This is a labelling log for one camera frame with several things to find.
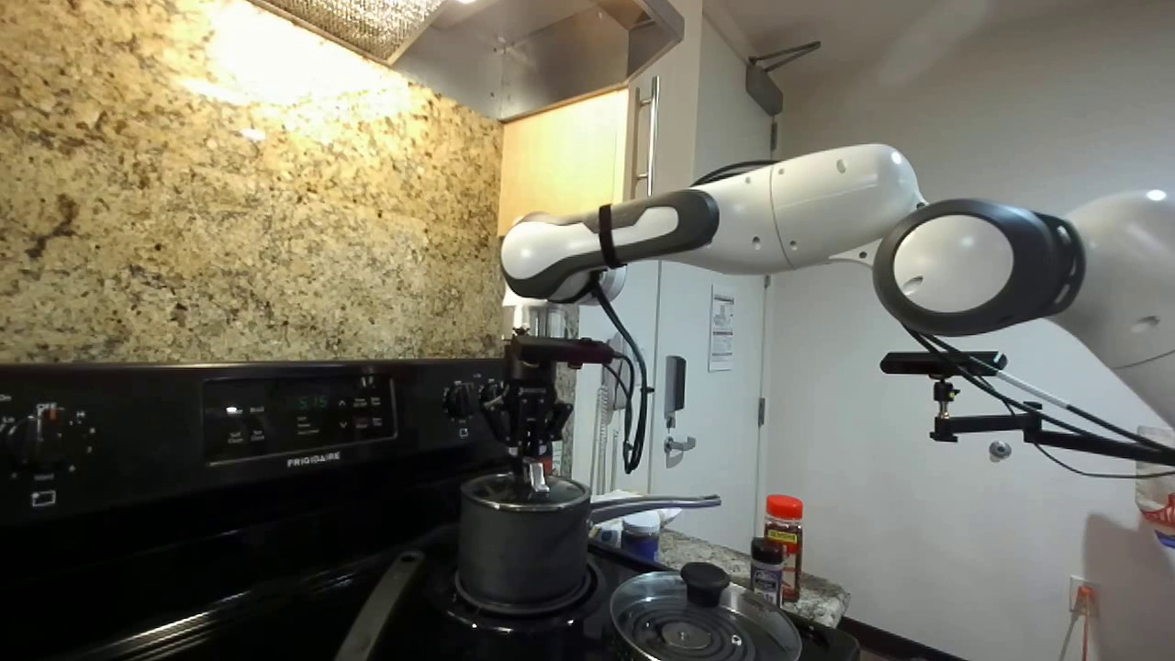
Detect grey door closer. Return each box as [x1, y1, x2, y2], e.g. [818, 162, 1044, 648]
[741, 40, 826, 122]

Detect black frying pan grey handle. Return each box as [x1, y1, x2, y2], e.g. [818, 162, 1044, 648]
[331, 548, 430, 661]

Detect black camera cable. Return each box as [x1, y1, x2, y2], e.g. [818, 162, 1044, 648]
[585, 271, 653, 483]

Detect camera on tripod arm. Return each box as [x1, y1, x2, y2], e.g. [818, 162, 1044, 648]
[899, 320, 1175, 463]

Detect dark pot with long handle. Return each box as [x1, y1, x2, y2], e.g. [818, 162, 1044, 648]
[456, 483, 725, 616]

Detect clear plastic container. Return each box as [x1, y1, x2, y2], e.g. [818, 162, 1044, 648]
[1132, 423, 1175, 556]

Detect black cable strap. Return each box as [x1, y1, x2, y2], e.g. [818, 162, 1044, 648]
[596, 198, 625, 271]

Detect wall cabinet with grey door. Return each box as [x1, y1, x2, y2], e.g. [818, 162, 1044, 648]
[496, 0, 708, 258]

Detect silver cabinet handle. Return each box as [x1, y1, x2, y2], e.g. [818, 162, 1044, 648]
[630, 73, 662, 203]

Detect steel range hood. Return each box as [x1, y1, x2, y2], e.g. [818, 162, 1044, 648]
[248, 0, 686, 125]

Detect black kitchen stove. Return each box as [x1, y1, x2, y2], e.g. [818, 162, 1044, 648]
[0, 357, 958, 661]

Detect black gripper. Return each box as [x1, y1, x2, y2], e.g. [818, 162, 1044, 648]
[481, 365, 576, 495]

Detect small black lid spice jar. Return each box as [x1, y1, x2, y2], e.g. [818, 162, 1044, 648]
[745, 538, 785, 614]

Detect white paper sign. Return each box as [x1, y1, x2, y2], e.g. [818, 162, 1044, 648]
[703, 292, 739, 380]

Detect pale flat board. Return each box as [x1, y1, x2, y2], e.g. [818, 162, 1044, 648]
[1074, 511, 1175, 661]

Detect black door intercom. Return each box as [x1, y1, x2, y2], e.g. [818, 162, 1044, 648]
[662, 352, 691, 435]

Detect black stereo camera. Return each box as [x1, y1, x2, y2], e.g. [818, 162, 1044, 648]
[877, 349, 1010, 382]

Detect red lid spice jar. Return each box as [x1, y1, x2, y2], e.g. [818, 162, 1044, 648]
[762, 493, 806, 605]

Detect white door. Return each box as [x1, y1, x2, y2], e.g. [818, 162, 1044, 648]
[571, 24, 777, 556]

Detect white blue-lid container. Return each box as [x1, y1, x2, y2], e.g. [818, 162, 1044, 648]
[618, 511, 668, 566]

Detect glass lid with black knob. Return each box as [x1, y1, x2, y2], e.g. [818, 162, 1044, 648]
[605, 562, 806, 661]

